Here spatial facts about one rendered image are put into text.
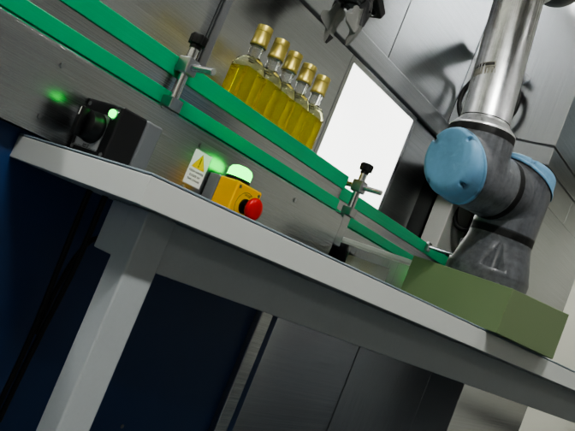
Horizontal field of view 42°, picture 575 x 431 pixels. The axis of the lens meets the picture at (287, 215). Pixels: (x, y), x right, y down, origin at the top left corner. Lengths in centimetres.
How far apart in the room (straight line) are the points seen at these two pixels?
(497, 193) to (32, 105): 75
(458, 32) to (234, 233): 183
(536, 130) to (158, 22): 137
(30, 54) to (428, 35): 158
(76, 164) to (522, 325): 78
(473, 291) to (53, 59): 75
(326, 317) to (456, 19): 166
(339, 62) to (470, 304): 90
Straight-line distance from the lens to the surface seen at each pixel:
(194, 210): 81
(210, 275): 90
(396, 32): 227
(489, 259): 137
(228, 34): 168
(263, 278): 96
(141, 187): 78
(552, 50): 264
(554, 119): 253
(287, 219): 150
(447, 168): 129
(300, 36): 186
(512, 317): 130
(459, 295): 132
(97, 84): 112
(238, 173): 128
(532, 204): 139
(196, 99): 128
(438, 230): 265
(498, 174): 130
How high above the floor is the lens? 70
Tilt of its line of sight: 5 degrees up
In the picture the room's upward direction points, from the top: 22 degrees clockwise
